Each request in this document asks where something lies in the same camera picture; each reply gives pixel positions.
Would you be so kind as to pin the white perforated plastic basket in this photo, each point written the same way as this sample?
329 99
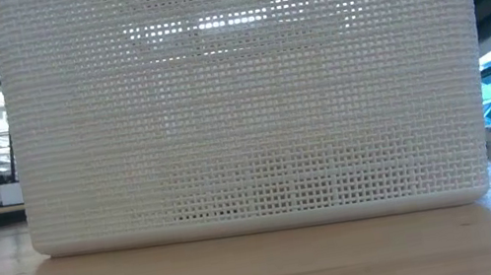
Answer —
245 107

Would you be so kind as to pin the white box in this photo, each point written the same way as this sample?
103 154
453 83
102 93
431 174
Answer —
11 194

